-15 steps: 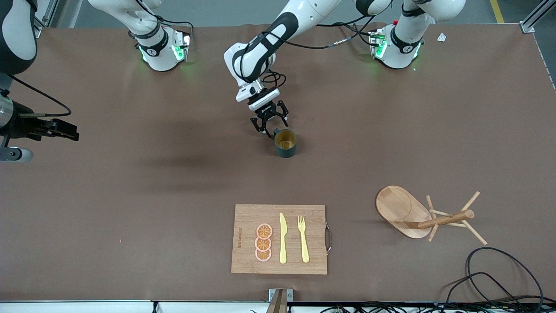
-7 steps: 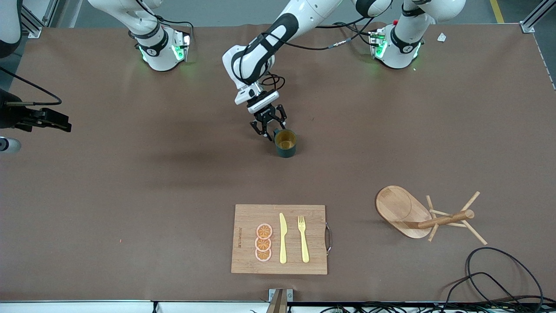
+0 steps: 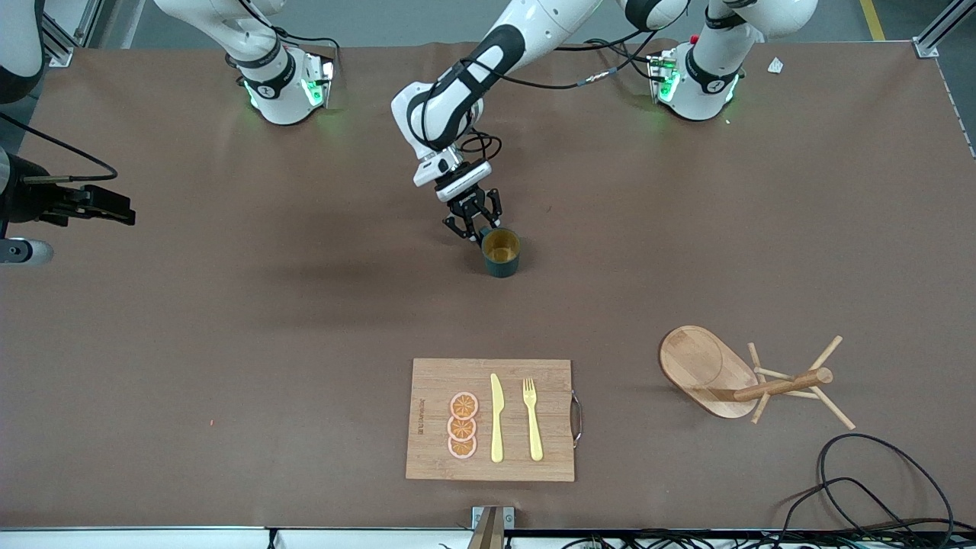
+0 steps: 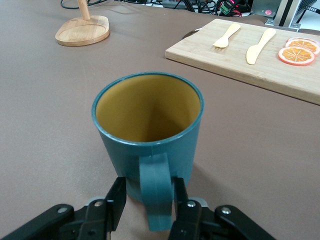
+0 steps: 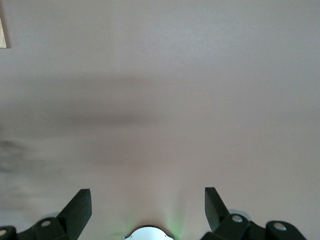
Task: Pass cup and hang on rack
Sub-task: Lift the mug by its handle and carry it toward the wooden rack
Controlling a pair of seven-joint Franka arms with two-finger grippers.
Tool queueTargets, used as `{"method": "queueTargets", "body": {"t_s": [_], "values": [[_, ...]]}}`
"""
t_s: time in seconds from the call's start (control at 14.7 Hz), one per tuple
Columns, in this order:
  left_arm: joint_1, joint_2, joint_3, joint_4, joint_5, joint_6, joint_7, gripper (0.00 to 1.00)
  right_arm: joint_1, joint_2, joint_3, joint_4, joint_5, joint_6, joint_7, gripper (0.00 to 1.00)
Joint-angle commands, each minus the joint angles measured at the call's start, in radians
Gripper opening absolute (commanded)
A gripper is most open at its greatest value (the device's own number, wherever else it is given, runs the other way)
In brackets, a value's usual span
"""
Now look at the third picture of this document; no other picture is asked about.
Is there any teal cup yellow inside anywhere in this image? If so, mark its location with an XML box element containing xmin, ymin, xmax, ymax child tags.
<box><xmin>480</xmin><ymin>227</ymin><xmax>522</xmax><ymax>278</ymax></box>

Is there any wooden cup rack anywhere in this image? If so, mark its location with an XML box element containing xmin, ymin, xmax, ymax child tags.
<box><xmin>659</xmin><ymin>325</ymin><xmax>856</xmax><ymax>432</ymax></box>

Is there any base connector box green light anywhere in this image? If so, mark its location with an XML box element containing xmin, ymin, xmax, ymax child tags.
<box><xmin>648</xmin><ymin>47</ymin><xmax>681</xmax><ymax>104</ymax></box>
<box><xmin>301</xmin><ymin>55</ymin><xmax>336</xmax><ymax>108</ymax></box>

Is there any yellow plastic knife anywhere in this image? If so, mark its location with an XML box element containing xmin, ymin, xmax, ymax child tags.
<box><xmin>490</xmin><ymin>373</ymin><xmax>505</xmax><ymax>464</ymax></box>

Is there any brown table cover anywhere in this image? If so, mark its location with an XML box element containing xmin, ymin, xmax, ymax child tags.
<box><xmin>0</xmin><ymin>38</ymin><xmax>976</xmax><ymax>531</ymax></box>

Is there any yellow plastic fork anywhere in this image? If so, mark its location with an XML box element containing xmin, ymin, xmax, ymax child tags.
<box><xmin>522</xmin><ymin>378</ymin><xmax>544</xmax><ymax>462</ymax></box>

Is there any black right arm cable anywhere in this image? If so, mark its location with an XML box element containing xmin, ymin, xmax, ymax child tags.
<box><xmin>0</xmin><ymin>112</ymin><xmax>120</xmax><ymax>184</ymax></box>

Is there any aluminium frame profile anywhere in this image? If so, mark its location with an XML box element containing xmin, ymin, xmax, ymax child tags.
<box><xmin>40</xmin><ymin>0</ymin><xmax>104</xmax><ymax>68</ymax></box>
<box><xmin>913</xmin><ymin>0</ymin><xmax>976</xmax><ymax>59</ymax></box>

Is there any black base cable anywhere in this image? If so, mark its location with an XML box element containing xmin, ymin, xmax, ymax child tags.
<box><xmin>242</xmin><ymin>0</ymin><xmax>342</xmax><ymax>69</ymax></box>
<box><xmin>584</xmin><ymin>37</ymin><xmax>658</xmax><ymax>81</ymax></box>

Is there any bamboo cutting board metal handle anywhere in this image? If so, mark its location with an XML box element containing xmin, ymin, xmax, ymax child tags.
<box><xmin>406</xmin><ymin>358</ymin><xmax>583</xmax><ymax>483</ymax></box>

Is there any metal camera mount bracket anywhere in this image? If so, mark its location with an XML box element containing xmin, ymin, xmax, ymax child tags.
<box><xmin>467</xmin><ymin>506</ymin><xmax>515</xmax><ymax>549</ymax></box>

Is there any tangled cable bundle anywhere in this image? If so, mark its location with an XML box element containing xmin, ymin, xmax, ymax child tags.
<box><xmin>560</xmin><ymin>526</ymin><xmax>976</xmax><ymax>549</ymax></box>

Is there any black looped cable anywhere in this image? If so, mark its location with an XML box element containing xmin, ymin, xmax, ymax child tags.
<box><xmin>778</xmin><ymin>477</ymin><xmax>920</xmax><ymax>538</ymax></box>
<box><xmin>817</xmin><ymin>432</ymin><xmax>955</xmax><ymax>538</ymax></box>

